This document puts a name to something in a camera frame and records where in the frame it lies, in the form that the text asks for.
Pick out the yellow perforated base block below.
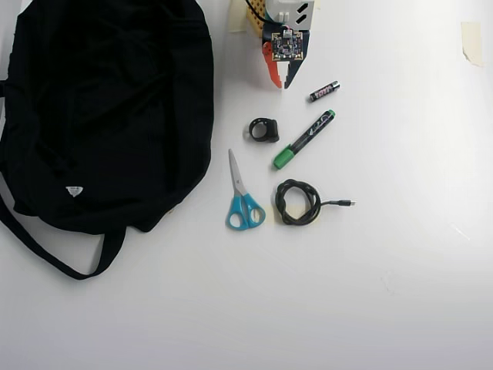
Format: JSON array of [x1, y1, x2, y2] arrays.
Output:
[[245, 0, 270, 38]]

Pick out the black fabric bag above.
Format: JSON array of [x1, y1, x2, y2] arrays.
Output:
[[0, 0, 215, 281]]

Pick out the black AAA battery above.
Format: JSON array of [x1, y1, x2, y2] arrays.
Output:
[[308, 80, 340, 103]]

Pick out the green marker with black body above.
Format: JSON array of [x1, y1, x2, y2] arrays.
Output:
[[273, 109, 336, 170]]

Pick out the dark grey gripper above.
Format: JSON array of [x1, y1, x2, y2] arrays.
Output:
[[262, 21, 311, 90]]

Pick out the coiled black USB cable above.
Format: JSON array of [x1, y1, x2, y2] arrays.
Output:
[[274, 178, 357, 227]]

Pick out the black plastic ring clip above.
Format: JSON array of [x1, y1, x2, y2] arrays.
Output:
[[242, 117, 280, 144]]

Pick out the beige masking tape strip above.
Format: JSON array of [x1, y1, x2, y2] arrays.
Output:
[[230, 0, 250, 34], [461, 21, 485, 69]]

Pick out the thin black camera cable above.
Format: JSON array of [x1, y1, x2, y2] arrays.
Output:
[[245, 0, 288, 29]]

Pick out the wrist camera circuit board module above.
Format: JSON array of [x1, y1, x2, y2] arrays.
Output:
[[270, 29, 306, 62]]

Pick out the blue handled scissors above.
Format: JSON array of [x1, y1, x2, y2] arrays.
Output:
[[225, 148, 267, 232]]

